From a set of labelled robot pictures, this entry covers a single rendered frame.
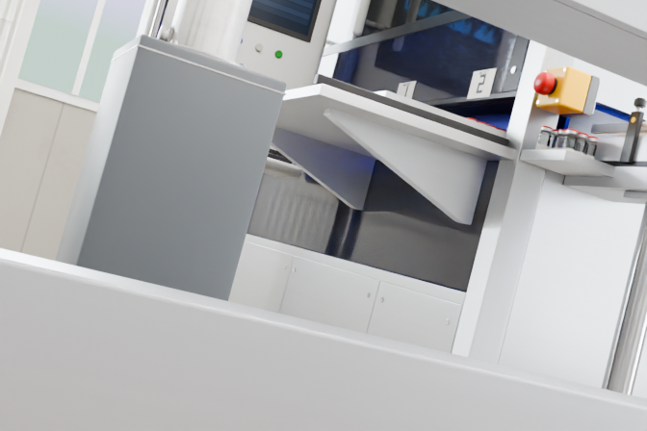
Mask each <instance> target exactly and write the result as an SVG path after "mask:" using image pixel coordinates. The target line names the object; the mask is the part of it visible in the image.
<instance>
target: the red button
mask: <svg viewBox="0 0 647 431"><path fill-rule="evenodd" d="M554 84H555V77H554V75H553V74H551V73H548V72H541V73H539V74H538V75H537V76H536V77H535V79H534V82H533V89H534V91H535V92H536V93H539V94H541V95H547V94H548V93H549V92H550V91H551V90H552V89H553V87H554Z"/></svg>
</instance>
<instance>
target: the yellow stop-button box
mask: <svg viewBox="0 0 647 431"><path fill-rule="evenodd" d="M544 72H548V73H551V74H553V75H554V77H555V84H554V87H553V89H552V90H551V91H550V92H549V93H548V94H547V95H541V94H538V98H537V102H536V107H538V108H541V109H543V110H546V111H549V112H551V113H554V114H559V115H560V116H563V117H580V116H591V113H592V109H593V105H594V100H595V96H596V92H597V88H598V85H599V81H600V78H599V77H596V76H594V75H590V74H588V73H585V72H583V71H580V70H578V69H576V68H574V67H571V66H564V67H557V68H550V69H546V70H545V71H544Z"/></svg>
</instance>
